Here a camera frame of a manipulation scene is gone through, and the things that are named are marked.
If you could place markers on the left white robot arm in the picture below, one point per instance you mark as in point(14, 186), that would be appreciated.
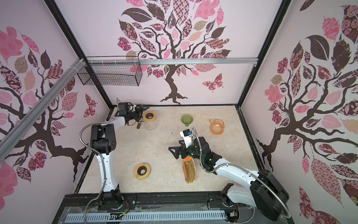
point(103, 140)

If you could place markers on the left aluminium rail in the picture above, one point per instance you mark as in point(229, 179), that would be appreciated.
point(10, 140)

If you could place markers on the aluminium rail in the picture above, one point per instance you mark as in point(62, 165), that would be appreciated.
point(239, 60)
point(10, 140)

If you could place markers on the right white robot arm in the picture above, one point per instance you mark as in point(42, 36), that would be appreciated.
point(259, 189)

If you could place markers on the white slotted cable duct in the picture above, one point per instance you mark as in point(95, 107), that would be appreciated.
point(104, 218)

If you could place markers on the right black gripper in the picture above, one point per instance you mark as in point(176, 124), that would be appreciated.
point(183, 149)

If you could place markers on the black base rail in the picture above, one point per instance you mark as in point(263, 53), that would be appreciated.
point(131, 201)

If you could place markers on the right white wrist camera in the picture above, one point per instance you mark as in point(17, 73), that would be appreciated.
point(187, 136)

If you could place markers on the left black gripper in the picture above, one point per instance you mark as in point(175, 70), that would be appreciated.
point(139, 112)

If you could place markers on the back aluminium rail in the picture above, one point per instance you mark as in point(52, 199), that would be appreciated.
point(239, 60)

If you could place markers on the clear glass carafe brown handle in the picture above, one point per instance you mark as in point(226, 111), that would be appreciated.
point(149, 126)

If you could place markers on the wooden dripper ring holder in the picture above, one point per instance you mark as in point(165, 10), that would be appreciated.
point(149, 117)

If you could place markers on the green glass dripper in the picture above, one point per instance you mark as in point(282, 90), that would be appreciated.
point(187, 119)

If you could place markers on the black wire basket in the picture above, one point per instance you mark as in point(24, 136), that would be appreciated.
point(113, 71)

